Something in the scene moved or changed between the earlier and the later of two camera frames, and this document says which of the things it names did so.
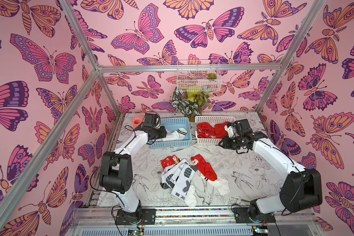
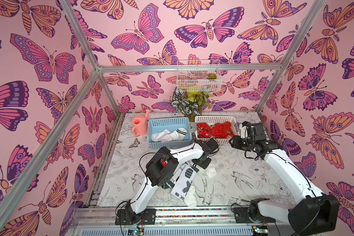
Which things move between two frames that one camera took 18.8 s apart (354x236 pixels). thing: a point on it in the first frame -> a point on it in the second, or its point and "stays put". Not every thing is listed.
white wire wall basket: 198,75 stays put
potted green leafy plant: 191,103 stays put
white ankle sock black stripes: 221,185 -> 210,170
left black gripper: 163,134 -> 204,166
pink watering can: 137,121 stays put
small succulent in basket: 212,76 stays put
